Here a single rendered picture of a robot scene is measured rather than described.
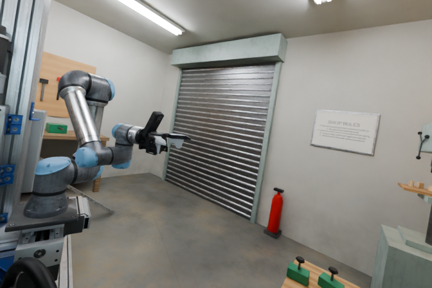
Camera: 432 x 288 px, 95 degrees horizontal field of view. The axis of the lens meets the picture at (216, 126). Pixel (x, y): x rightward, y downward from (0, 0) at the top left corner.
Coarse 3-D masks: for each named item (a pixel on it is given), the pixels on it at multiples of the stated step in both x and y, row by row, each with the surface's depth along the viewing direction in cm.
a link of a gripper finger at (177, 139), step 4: (172, 136) 80; (176, 136) 81; (180, 136) 81; (184, 136) 81; (168, 140) 82; (172, 140) 82; (176, 140) 82; (180, 140) 82; (176, 144) 82; (180, 144) 82
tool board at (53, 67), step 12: (48, 60) 285; (60, 60) 296; (72, 60) 307; (48, 72) 287; (60, 72) 298; (48, 84) 289; (36, 96) 280; (48, 96) 291; (36, 108) 282; (48, 108) 292; (60, 108) 304
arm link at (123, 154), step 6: (120, 144) 84; (132, 144) 88; (114, 150) 81; (120, 150) 84; (126, 150) 85; (114, 156) 80; (120, 156) 83; (126, 156) 85; (114, 162) 81; (120, 162) 84; (126, 162) 86; (120, 168) 85
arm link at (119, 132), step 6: (114, 126) 87; (120, 126) 86; (126, 126) 85; (132, 126) 85; (114, 132) 86; (120, 132) 84; (126, 132) 83; (120, 138) 84; (126, 138) 83; (126, 144) 85
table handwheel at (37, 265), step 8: (16, 264) 45; (24, 264) 43; (32, 264) 43; (40, 264) 43; (8, 272) 46; (16, 272) 46; (24, 272) 43; (32, 272) 42; (40, 272) 41; (48, 272) 42; (8, 280) 47; (16, 280) 49; (32, 280) 41; (40, 280) 40; (48, 280) 41
